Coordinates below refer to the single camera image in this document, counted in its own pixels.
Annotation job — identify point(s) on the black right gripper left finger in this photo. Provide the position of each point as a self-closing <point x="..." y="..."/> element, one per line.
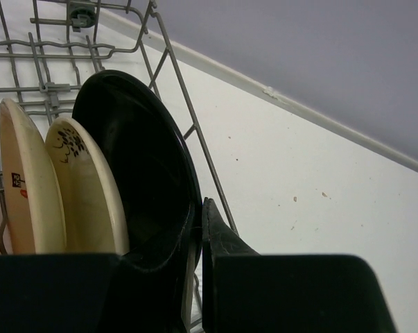
<point x="146" y="290"/>

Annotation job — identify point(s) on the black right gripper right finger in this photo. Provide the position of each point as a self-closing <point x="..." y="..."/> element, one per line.
<point x="244" y="291"/>

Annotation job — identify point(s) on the cream plate with black spot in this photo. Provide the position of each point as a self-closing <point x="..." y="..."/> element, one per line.
<point x="93" y="209"/>

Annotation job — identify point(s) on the cream floral plate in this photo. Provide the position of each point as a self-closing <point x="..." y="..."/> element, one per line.
<point x="33" y="201"/>

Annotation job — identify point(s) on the grey wire dish rack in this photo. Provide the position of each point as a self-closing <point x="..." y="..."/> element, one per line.
<point x="45" y="69"/>

